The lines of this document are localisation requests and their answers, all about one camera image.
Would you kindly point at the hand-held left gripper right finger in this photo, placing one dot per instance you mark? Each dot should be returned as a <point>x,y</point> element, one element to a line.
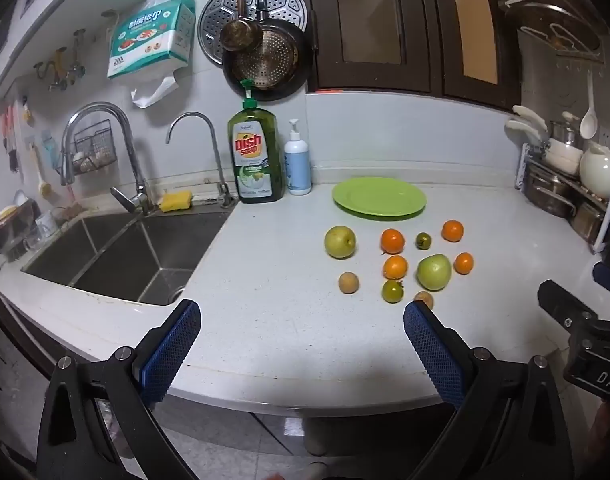
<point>435,355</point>

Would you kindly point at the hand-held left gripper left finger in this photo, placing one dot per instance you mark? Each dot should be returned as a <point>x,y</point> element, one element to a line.
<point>170,355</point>

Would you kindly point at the small brown fruit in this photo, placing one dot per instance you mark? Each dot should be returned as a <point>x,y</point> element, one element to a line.
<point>425,298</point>
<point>348,282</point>

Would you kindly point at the light green apple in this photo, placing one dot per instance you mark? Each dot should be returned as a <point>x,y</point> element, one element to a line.
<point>434,272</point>

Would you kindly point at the orange tangerine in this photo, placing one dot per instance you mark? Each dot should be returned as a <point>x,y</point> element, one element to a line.
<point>463,263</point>
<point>392,241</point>
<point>395,267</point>
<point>452,231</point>

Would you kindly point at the small dark green tomato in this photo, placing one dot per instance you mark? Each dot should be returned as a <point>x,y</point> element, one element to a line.
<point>423,240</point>

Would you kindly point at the yellow-green apple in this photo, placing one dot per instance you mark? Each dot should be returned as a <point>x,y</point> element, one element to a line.
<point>340,242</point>

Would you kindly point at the green plate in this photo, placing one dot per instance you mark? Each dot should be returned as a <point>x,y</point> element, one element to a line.
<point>380,199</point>

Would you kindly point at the metal dish rack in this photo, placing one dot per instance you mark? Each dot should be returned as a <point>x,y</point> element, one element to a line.
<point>597,220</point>

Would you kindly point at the steel pot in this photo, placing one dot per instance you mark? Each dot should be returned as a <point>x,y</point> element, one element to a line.
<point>585,220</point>
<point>547,192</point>

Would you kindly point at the white ceramic jug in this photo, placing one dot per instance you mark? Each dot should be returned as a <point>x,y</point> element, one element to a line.
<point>599,172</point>

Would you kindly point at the steel sink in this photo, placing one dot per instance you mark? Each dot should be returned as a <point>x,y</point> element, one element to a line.
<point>135,255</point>

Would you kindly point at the yellow sponge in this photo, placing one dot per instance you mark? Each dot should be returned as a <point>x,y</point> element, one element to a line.
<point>175,201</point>

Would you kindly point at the white ladle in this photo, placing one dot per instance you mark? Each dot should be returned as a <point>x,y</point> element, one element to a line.
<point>588,122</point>

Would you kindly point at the dark storage container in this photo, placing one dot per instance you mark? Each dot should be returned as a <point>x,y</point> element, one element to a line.
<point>10,232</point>

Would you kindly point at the yellow dish brush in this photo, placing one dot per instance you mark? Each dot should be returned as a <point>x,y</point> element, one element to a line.
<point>44,185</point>

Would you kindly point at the green dish soap bottle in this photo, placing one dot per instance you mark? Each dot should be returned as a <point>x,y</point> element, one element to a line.
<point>255,160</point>

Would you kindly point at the tall chrome faucet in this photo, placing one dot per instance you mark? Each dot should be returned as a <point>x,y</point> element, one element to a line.
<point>127,145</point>

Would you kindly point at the thin chrome faucet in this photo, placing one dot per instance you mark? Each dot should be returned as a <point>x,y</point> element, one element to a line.
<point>212,145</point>

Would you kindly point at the white blue pump bottle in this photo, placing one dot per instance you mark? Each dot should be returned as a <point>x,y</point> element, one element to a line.
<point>297,165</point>

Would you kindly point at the white plastic bag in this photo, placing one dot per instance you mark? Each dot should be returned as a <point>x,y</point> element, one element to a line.
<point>152,91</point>

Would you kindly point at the black pan with strainer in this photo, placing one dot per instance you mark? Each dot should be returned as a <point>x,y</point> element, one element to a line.
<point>267,65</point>

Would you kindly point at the paper towel pack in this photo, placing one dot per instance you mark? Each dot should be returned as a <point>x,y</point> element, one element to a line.
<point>150,35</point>

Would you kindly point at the small copper pot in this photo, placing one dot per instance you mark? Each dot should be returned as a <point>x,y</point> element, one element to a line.
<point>241,34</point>

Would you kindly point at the dark wooden cabinet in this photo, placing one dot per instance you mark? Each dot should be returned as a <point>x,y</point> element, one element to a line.
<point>380,25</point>

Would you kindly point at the round steel steamer plate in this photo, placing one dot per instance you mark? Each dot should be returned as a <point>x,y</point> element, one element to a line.
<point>280,2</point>

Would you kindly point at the white wall hanger rack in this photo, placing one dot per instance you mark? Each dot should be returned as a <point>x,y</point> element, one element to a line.
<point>577,42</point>

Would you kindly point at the yellow wall hook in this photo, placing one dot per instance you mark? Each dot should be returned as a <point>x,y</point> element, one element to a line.
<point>52,67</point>

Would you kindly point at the white wall cabinet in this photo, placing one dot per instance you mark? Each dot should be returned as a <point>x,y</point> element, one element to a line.
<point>60,5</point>

